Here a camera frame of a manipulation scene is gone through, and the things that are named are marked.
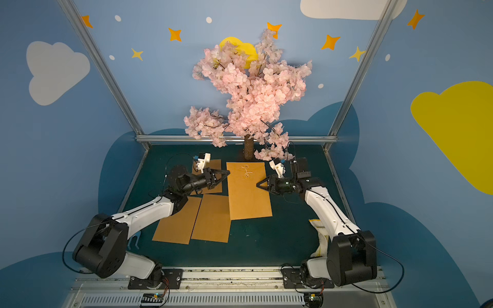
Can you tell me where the brown kraft file bag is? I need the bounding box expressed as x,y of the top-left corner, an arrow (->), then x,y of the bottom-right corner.
226,162 -> 273,220

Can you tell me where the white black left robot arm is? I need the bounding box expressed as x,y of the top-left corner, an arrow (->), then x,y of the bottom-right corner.
73,165 -> 230,284

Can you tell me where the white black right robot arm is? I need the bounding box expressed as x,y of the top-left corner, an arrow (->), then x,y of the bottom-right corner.
256,158 -> 377,286

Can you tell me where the brown kraft envelope far left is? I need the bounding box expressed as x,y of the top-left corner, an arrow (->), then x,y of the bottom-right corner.
191,158 -> 223,196

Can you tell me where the brown kraft envelope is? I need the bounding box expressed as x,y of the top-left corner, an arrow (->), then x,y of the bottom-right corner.
191,195 -> 231,243
152,197 -> 202,245
191,158 -> 223,196

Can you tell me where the brown kraft envelope front middle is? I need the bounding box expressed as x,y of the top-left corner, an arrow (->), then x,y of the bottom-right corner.
191,195 -> 231,243

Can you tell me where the brown kraft envelope front left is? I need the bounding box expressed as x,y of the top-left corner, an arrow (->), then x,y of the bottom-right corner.
152,197 -> 202,245

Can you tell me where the blue plastic fork toy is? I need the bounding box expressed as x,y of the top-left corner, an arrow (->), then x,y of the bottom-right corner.
127,231 -> 141,250

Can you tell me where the white yellow cloth strip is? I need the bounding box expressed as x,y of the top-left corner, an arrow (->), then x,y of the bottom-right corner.
309,219 -> 330,258

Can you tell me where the pink cherry blossom tree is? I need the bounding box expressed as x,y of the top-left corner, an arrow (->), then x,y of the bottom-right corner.
184,30 -> 313,161

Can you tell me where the right circuit board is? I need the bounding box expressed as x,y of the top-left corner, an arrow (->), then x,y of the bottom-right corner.
303,293 -> 324,308

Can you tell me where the circuit board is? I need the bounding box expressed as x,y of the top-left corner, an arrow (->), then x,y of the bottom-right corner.
303,293 -> 324,308
139,293 -> 164,307

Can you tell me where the left circuit board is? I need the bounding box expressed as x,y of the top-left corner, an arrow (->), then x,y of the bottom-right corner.
139,293 -> 164,307

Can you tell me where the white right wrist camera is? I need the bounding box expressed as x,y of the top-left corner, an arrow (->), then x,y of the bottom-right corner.
269,158 -> 285,178

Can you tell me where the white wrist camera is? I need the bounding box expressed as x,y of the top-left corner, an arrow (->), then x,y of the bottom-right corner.
193,152 -> 211,173
269,158 -> 285,178

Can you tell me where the dark metal tree base plate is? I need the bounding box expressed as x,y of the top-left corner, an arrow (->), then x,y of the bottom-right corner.
236,152 -> 259,163

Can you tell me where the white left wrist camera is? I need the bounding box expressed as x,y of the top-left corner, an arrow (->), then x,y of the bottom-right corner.
193,152 -> 211,173

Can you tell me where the aluminium right corner post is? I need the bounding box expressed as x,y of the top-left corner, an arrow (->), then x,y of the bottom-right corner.
324,0 -> 399,154

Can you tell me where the aluminium corner post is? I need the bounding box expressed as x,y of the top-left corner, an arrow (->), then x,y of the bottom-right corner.
57,0 -> 144,137
324,0 -> 399,154

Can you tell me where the aluminium back rail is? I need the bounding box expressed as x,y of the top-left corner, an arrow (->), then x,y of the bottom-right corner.
135,134 -> 338,145

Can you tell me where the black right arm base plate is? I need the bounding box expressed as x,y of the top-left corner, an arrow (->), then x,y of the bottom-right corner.
280,266 -> 335,291

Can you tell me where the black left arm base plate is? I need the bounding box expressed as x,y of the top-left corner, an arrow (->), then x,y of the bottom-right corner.
127,268 -> 184,290

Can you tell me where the aluminium front rail frame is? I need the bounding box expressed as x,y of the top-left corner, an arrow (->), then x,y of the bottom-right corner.
63,265 -> 397,307

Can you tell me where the aluminium left corner post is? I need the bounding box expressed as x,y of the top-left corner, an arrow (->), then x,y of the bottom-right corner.
57,0 -> 144,137

